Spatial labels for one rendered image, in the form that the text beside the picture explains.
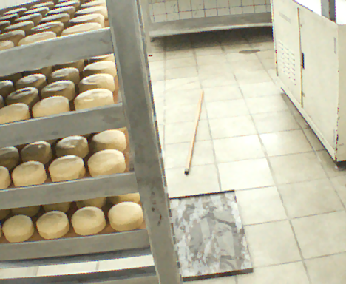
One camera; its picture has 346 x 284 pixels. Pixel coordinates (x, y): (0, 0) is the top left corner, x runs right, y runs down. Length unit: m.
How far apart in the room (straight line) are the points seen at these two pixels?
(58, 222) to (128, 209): 0.11
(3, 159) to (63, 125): 0.18
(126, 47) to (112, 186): 0.19
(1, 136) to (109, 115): 0.14
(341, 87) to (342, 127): 0.22
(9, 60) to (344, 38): 1.86
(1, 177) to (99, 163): 0.15
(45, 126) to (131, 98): 0.12
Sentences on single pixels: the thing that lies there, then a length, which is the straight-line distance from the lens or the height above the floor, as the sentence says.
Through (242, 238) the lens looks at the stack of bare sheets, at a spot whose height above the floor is 0.02.
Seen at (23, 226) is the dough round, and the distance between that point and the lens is 0.69.
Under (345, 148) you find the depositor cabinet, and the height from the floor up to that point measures 0.16.
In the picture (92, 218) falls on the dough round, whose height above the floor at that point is 0.97.
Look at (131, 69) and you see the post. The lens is 0.47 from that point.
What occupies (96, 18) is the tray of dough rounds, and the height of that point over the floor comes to 1.24.
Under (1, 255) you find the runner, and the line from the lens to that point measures 0.67.
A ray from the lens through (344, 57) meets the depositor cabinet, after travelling 2.23.
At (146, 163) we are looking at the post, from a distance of 0.52.
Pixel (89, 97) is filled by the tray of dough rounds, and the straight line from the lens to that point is 0.57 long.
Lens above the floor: 1.35
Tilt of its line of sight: 27 degrees down
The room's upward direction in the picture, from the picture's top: 8 degrees counter-clockwise
